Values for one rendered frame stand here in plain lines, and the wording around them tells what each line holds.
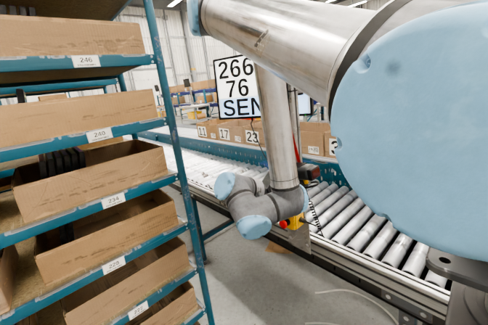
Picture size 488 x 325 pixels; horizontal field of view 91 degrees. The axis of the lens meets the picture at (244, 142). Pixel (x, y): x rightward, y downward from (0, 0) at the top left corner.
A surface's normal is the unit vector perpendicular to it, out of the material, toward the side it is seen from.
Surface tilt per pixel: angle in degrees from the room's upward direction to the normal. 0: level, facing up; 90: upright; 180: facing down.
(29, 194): 90
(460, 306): 0
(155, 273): 91
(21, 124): 91
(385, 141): 92
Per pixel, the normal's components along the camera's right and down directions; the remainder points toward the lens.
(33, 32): 0.66, 0.11
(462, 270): -0.12, -0.97
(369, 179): -0.86, 0.25
